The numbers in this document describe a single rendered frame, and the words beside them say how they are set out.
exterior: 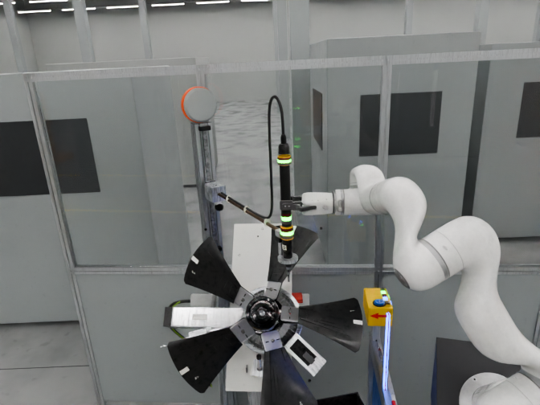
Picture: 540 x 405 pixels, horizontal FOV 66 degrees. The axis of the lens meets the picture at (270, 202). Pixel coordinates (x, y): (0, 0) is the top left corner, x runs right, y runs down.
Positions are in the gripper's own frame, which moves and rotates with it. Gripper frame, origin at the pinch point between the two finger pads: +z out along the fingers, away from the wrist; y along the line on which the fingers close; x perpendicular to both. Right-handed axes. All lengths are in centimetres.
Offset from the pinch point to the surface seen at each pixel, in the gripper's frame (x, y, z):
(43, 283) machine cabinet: -120, 153, 209
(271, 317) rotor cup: -40.0, -5.7, 6.2
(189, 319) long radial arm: -50, 7, 40
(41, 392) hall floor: -162, 81, 175
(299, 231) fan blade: -17.6, 17.0, -3.6
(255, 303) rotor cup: -36.6, -2.6, 11.8
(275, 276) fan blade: -31.8, 8.3, 5.5
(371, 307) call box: -54, 22, -33
